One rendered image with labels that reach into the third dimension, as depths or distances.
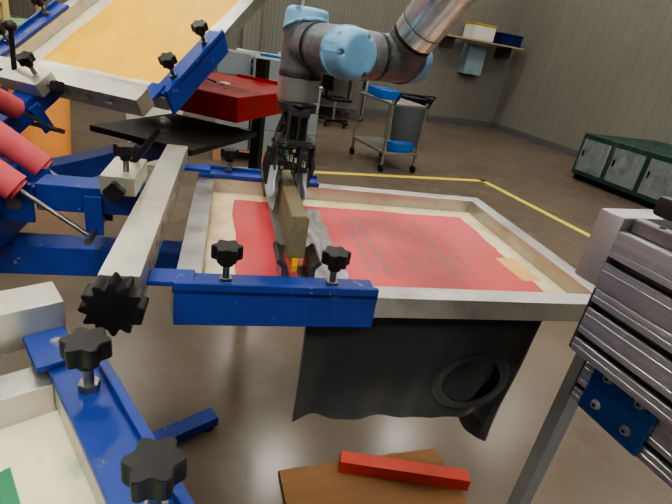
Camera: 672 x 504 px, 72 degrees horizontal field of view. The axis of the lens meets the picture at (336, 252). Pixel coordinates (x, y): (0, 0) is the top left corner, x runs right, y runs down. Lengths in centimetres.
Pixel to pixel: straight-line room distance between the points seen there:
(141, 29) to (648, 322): 153
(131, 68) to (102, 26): 28
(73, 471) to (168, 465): 16
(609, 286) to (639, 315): 5
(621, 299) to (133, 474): 52
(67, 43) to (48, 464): 140
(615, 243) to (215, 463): 145
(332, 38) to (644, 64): 911
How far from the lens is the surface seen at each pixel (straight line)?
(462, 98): 1140
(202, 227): 90
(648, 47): 978
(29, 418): 58
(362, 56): 75
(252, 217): 106
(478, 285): 95
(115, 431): 48
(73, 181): 97
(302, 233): 75
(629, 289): 62
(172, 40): 161
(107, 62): 159
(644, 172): 722
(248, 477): 172
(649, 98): 953
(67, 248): 99
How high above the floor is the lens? 135
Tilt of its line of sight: 25 degrees down
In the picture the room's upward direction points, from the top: 10 degrees clockwise
